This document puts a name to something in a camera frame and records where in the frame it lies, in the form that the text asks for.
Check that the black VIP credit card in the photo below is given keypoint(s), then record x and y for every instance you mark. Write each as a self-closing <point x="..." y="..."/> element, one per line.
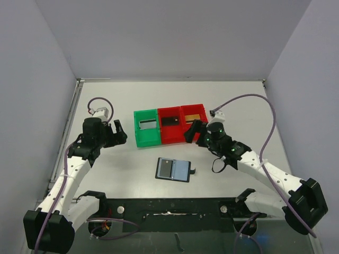
<point x="165" y="169"/>

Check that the green plastic bin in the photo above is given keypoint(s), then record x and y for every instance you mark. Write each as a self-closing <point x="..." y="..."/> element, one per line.
<point x="149" y="137"/>

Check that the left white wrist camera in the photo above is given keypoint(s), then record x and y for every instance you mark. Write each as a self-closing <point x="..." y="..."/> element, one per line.
<point x="101" y="113"/>

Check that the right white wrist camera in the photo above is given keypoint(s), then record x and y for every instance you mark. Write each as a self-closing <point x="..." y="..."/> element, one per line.
<point x="217" y="116"/>

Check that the silver credit card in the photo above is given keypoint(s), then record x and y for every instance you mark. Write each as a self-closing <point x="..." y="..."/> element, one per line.
<point x="148" y="124"/>

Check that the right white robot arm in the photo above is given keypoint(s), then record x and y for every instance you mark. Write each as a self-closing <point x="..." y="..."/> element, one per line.
<point x="300" y="202"/>

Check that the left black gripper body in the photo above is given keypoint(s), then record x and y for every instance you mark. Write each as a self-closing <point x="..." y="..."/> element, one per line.
<point x="112" y="135"/>

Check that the gold credit card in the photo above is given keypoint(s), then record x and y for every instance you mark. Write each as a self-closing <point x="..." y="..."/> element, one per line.
<point x="190" y="118"/>

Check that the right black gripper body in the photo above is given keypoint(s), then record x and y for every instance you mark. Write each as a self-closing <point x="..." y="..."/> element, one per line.
<point x="200" y="135"/>

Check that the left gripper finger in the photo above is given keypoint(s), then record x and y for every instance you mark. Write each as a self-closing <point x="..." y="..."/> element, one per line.
<point x="118" y="139"/>
<point x="118" y="126"/>

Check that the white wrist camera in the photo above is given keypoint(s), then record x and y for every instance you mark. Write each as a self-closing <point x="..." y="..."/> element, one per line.
<point x="217" y="116"/>
<point x="101" y="113"/>

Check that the middle red plastic bin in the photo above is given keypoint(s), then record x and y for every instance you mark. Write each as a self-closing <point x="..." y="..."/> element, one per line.
<point x="169" y="134"/>

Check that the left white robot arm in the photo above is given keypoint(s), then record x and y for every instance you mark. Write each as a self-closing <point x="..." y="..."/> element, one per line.
<point x="52" y="225"/>

